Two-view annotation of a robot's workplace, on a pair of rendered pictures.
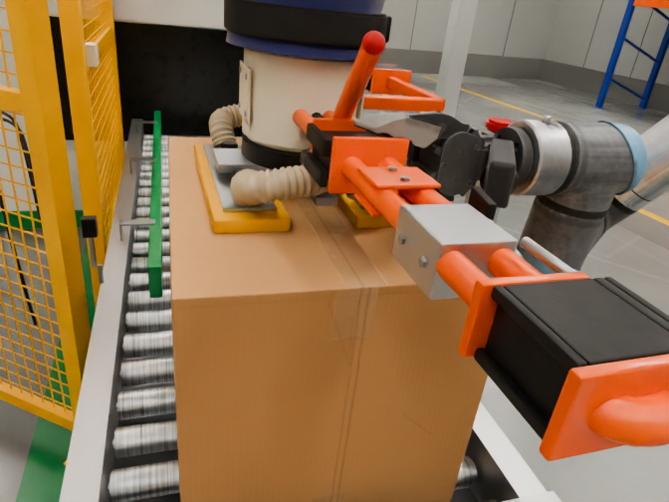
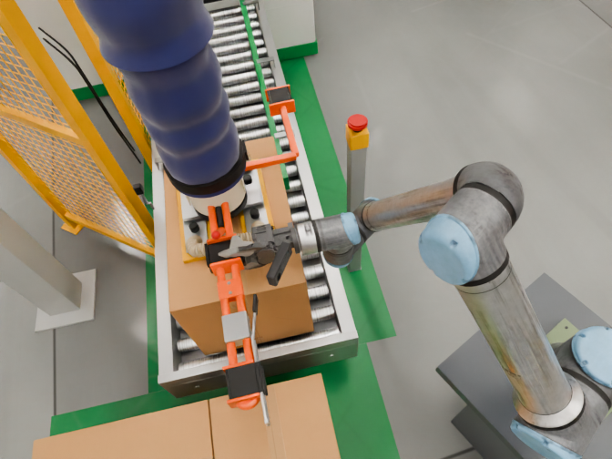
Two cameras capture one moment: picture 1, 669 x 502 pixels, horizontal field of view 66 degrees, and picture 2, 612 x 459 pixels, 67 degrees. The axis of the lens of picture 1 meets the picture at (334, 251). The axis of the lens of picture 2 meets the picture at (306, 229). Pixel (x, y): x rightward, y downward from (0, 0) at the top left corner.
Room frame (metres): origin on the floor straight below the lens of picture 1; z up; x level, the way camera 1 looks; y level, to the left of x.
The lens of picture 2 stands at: (-0.02, -0.39, 2.16)
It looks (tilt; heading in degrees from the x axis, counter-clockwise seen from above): 57 degrees down; 14
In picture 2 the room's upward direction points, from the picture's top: 8 degrees counter-clockwise
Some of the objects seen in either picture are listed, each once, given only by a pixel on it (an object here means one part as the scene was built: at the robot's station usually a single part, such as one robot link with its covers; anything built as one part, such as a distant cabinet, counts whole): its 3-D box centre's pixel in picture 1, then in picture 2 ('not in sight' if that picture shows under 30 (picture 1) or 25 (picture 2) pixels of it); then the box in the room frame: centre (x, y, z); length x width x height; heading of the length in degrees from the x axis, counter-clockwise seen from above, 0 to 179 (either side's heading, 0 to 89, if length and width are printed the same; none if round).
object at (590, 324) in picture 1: (566, 354); (242, 383); (0.23, -0.13, 1.09); 0.08 x 0.07 x 0.05; 20
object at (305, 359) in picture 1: (293, 297); (239, 245); (0.78, 0.06, 0.77); 0.60 x 0.40 x 0.40; 19
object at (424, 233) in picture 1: (450, 248); (237, 329); (0.36, -0.09, 1.09); 0.07 x 0.07 x 0.04; 20
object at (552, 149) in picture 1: (529, 155); (305, 238); (0.63, -0.22, 1.10); 0.09 x 0.05 x 0.10; 20
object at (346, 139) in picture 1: (355, 154); (225, 254); (0.56, -0.01, 1.09); 0.10 x 0.08 x 0.06; 110
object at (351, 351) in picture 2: not in sight; (264, 368); (0.43, -0.05, 0.48); 0.70 x 0.03 x 0.15; 109
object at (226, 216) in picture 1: (235, 171); (193, 211); (0.76, 0.16, 0.99); 0.34 x 0.10 x 0.05; 20
